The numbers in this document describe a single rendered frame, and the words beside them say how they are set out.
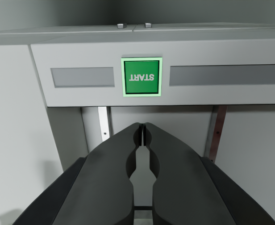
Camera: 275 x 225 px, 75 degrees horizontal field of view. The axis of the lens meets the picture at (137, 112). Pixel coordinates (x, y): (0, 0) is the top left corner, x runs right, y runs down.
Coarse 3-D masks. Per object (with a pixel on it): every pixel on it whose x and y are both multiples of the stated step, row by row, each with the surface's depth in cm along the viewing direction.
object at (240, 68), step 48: (48, 48) 24; (96, 48) 24; (144, 48) 24; (192, 48) 24; (240, 48) 24; (48, 96) 28; (96, 96) 27; (144, 96) 27; (192, 96) 27; (240, 96) 27
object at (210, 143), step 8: (216, 112) 41; (224, 112) 41; (216, 120) 42; (224, 120) 42; (216, 128) 43; (208, 136) 46; (216, 136) 44; (208, 144) 46; (216, 144) 45; (208, 152) 46; (216, 152) 46
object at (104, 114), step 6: (102, 108) 41; (108, 108) 43; (102, 114) 41; (108, 114) 43; (102, 120) 42; (108, 120) 43; (102, 126) 43; (108, 126) 43; (102, 132) 44; (108, 132) 44; (102, 138) 44
